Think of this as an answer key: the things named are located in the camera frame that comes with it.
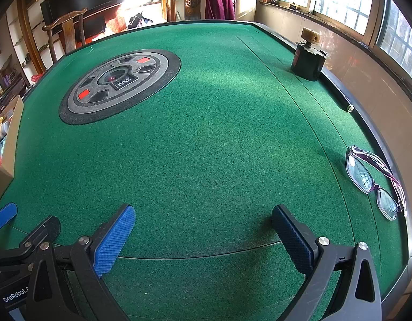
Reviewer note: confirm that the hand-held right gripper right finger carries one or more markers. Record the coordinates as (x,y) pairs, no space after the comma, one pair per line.
(292,240)

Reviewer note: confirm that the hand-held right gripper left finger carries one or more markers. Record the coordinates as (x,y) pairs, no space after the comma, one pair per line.
(115,240)

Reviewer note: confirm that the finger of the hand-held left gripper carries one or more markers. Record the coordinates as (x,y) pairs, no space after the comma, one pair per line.
(45,229)
(3,215)

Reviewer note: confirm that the cardboard box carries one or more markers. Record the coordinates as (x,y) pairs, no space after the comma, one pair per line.
(12,140)

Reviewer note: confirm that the purple framed eyeglasses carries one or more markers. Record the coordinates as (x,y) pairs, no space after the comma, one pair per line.
(358,170)

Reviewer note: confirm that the round grey table control panel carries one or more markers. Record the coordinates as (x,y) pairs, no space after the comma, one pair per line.
(82,107)

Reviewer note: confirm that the red plastic bag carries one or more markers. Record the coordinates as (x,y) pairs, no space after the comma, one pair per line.
(35,78)

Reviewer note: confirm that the black canister with wooden knob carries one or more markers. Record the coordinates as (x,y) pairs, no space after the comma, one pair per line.
(306,63)

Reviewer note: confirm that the black bag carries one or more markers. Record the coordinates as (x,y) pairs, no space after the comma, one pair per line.
(139,20)

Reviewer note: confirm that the wooden framed window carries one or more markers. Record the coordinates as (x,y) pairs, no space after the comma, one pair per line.
(376,23)

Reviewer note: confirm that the wooden chair with carved back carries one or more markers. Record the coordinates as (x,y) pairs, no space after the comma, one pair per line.
(192,3)

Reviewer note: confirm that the maroon cloth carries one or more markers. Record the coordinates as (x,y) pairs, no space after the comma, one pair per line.
(219,0)

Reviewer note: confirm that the wooden wall shelf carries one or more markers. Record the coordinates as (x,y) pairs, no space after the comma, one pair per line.
(28,33)

